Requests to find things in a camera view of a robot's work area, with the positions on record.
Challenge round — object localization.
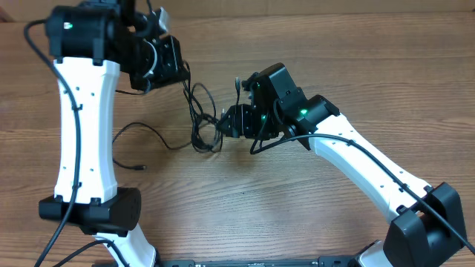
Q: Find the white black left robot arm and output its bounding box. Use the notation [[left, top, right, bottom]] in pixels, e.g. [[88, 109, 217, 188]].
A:
[[39, 1, 190, 266]]

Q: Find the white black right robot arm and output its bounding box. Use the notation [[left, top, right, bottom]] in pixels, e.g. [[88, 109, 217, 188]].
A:
[[217, 63, 471, 266]]

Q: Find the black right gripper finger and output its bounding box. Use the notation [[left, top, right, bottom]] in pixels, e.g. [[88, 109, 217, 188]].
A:
[[220, 105, 238, 122], [217, 116, 241, 138]]

